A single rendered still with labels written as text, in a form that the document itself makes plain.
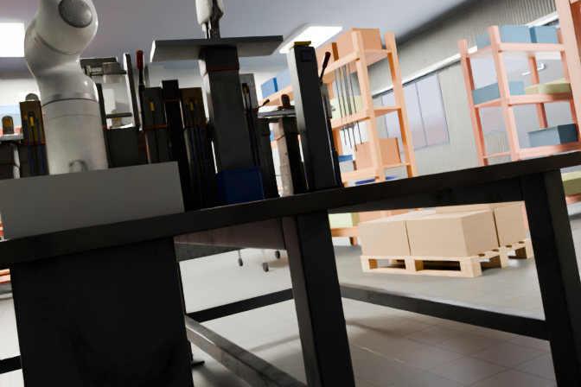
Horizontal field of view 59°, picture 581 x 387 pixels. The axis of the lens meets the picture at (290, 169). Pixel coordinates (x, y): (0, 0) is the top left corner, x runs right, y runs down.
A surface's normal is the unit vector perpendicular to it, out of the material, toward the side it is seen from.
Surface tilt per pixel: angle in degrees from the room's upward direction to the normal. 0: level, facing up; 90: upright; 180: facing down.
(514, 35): 90
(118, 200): 90
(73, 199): 90
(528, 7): 90
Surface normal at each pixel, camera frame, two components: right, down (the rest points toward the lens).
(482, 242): 0.54, -0.13
